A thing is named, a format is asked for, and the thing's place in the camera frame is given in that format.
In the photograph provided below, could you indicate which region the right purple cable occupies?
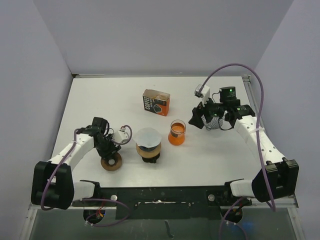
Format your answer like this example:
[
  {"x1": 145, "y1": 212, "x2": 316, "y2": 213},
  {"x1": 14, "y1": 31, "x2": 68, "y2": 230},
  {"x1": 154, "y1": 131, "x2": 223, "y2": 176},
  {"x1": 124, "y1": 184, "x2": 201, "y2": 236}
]
[{"x1": 196, "y1": 62, "x2": 277, "y2": 240}]

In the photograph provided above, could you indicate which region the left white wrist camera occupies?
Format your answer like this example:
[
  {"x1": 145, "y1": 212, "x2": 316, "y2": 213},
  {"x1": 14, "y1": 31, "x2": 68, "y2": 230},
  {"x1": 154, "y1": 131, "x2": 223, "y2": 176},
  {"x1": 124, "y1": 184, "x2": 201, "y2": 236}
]
[{"x1": 111, "y1": 130, "x2": 130, "y2": 145}]

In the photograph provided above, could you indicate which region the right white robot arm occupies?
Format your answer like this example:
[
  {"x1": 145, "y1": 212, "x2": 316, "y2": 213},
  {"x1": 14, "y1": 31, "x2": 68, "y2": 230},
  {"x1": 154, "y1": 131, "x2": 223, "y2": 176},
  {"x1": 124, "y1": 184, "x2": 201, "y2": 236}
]
[{"x1": 188, "y1": 84, "x2": 299, "y2": 205}]

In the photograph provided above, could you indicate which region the orange glass carafe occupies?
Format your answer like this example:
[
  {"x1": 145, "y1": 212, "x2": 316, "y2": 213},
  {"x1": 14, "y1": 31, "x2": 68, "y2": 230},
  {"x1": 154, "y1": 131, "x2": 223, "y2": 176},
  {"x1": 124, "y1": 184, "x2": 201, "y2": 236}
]
[{"x1": 168, "y1": 119, "x2": 186, "y2": 146}]

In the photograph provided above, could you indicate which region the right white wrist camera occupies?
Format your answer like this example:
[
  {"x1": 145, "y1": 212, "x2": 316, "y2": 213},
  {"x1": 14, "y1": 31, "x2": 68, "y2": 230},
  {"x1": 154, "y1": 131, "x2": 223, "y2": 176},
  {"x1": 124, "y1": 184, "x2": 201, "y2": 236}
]
[{"x1": 194, "y1": 84, "x2": 211, "y2": 106}]

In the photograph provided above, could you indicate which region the blue glass dripper cone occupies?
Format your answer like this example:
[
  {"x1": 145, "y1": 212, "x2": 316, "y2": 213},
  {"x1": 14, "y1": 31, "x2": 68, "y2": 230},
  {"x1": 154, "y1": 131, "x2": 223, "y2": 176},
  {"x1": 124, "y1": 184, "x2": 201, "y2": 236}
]
[{"x1": 138, "y1": 145, "x2": 157, "y2": 152}]

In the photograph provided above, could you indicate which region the orange coffee filter box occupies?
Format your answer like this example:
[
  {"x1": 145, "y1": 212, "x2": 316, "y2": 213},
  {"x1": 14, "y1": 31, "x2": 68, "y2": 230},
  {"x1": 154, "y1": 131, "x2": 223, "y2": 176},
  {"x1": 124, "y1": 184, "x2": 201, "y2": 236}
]
[{"x1": 142, "y1": 89, "x2": 171, "y2": 117}]

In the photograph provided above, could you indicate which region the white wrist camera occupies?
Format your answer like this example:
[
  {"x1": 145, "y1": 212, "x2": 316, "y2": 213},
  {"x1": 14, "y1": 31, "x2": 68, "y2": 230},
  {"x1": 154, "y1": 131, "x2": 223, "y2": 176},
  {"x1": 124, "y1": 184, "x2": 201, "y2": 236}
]
[
  {"x1": 194, "y1": 84, "x2": 211, "y2": 106},
  {"x1": 111, "y1": 130, "x2": 130, "y2": 145}
]

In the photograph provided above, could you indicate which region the grey glass dripper cone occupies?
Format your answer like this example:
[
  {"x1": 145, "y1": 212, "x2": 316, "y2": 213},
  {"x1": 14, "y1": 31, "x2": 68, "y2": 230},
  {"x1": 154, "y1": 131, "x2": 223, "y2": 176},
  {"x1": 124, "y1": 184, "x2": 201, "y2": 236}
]
[{"x1": 202, "y1": 116, "x2": 223, "y2": 131}]

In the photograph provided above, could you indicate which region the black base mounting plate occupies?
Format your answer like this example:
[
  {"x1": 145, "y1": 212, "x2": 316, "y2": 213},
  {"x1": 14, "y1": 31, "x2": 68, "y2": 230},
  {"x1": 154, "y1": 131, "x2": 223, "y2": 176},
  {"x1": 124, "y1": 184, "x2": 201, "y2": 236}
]
[{"x1": 72, "y1": 185, "x2": 252, "y2": 220}]

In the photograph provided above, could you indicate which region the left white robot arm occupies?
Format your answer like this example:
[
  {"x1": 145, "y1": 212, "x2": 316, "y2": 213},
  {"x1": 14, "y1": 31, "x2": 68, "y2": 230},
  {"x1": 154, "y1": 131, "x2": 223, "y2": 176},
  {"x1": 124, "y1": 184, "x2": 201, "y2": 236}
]
[{"x1": 31, "y1": 117, "x2": 127, "y2": 211}]

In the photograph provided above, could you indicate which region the light wooden ring holder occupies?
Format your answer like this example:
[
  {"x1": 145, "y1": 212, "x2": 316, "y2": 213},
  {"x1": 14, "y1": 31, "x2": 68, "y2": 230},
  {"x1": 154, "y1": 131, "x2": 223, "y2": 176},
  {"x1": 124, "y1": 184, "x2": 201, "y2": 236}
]
[{"x1": 136, "y1": 143, "x2": 162, "y2": 158}]

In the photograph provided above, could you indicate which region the dark green glass dripper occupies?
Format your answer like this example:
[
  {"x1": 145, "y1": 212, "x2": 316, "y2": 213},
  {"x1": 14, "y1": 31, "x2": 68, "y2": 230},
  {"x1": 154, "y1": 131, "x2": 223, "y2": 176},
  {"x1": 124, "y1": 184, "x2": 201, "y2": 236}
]
[{"x1": 142, "y1": 154, "x2": 160, "y2": 164}]

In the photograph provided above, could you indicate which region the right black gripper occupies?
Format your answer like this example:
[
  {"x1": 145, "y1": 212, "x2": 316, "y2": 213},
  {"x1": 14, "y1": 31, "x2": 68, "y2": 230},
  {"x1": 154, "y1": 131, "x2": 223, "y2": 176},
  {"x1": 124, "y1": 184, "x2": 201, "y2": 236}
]
[{"x1": 189, "y1": 93, "x2": 227, "y2": 128}]

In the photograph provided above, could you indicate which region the white paper coffee filter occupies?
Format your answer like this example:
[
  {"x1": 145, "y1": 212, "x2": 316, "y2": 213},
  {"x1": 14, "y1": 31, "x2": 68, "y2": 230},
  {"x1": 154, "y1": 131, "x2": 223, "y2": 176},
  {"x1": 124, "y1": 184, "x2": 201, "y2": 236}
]
[{"x1": 133, "y1": 127, "x2": 162, "y2": 148}]

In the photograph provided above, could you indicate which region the dark wooden ring holder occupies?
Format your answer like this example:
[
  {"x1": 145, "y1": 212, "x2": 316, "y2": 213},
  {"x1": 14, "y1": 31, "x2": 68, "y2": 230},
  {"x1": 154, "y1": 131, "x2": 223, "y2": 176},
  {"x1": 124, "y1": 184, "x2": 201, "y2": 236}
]
[{"x1": 100, "y1": 153, "x2": 123, "y2": 172}]

